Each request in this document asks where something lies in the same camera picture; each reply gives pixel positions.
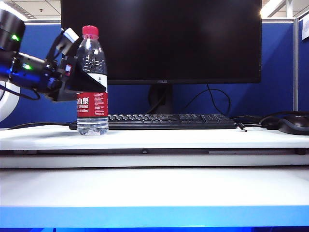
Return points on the red bottle cap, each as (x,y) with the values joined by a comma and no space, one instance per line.
(90,31)

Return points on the black monitor stand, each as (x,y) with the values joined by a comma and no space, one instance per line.
(160,99)

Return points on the blue side partition panel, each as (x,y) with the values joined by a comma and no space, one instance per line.
(304,72)

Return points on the black computer mouse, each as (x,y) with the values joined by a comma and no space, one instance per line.
(295,124)

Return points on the ceiling light panel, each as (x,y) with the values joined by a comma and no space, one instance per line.
(272,8)

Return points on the clear plastic water bottle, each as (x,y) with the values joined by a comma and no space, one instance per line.
(93,60)

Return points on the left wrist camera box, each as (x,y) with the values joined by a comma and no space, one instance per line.
(68,38)

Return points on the black Logitech keyboard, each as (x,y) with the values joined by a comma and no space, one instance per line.
(169,122)

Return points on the black ASUS monitor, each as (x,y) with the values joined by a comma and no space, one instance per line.
(181,41)

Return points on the white curved plastic shell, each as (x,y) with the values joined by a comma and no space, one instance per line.
(9,106)

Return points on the white paper sheet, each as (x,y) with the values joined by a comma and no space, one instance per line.
(305,30)

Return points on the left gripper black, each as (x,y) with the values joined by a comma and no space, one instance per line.
(58,79)

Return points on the grey metal partition post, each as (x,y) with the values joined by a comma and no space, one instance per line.
(296,72)

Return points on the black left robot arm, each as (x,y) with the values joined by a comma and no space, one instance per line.
(12,31)

